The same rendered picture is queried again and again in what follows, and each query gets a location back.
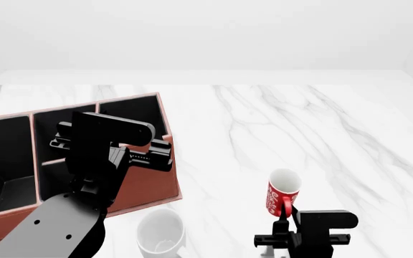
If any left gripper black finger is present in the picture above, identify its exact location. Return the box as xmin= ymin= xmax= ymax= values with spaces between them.
xmin=148 ymin=140 xmax=174 ymax=173
xmin=49 ymin=121 xmax=73 ymax=151

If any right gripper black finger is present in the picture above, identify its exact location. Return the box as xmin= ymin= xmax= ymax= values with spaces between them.
xmin=290 ymin=204 xmax=302 ymax=234
xmin=272 ymin=214 xmax=289 ymax=237

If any red mug with white print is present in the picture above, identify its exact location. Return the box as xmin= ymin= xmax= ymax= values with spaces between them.
xmin=265 ymin=168 xmax=303 ymax=218

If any brown leather compartment caddy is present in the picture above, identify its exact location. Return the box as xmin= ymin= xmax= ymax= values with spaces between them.
xmin=0 ymin=92 xmax=184 ymax=252

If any white ceramic mug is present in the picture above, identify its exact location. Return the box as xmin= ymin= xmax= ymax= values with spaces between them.
xmin=136 ymin=208 xmax=186 ymax=258

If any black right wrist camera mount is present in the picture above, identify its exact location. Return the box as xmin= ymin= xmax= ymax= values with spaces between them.
xmin=295 ymin=209 xmax=359 ymax=243

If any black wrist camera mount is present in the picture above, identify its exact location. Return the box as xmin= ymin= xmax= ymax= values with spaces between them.
xmin=70 ymin=110 xmax=156 ymax=148
xmin=295 ymin=209 xmax=359 ymax=243

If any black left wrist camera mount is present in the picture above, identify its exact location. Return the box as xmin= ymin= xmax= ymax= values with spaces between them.
xmin=70 ymin=110 xmax=156 ymax=148

